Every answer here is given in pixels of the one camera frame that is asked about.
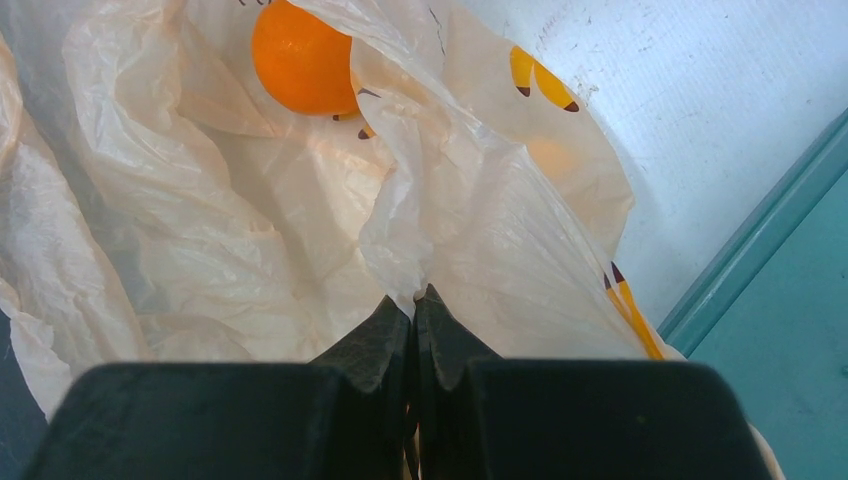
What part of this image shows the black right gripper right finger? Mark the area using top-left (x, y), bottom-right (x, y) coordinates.
top-left (414, 288), bottom-right (770, 479)

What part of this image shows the teal transparent plastic tub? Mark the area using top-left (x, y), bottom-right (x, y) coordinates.
top-left (661, 116), bottom-right (847, 479)

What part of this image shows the orange translucent plastic grocery bag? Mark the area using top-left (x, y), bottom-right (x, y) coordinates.
top-left (1, 1), bottom-right (644, 416)

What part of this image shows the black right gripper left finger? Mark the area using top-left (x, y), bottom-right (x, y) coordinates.
top-left (24, 299), bottom-right (410, 479)

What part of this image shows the orange fruit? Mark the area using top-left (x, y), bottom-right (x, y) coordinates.
top-left (251, 1), bottom-right (358, 116)

